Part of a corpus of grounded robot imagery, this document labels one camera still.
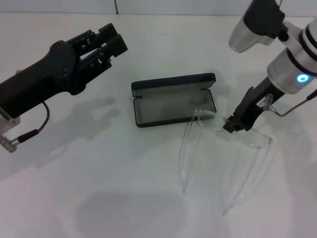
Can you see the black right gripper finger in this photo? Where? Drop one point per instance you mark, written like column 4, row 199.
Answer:
column 241, row 101
column 232, row 127

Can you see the black glasses case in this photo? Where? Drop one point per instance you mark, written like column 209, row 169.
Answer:
column 173, row 104

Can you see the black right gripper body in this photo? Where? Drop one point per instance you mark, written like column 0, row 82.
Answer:
column 260, row 106

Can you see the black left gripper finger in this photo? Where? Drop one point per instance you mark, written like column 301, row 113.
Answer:
column 109, row 31
column 117, row 47

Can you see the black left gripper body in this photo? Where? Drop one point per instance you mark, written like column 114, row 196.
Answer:
column 37, row 84

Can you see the clear white glasses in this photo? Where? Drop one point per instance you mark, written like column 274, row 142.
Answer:
column 260, row 141

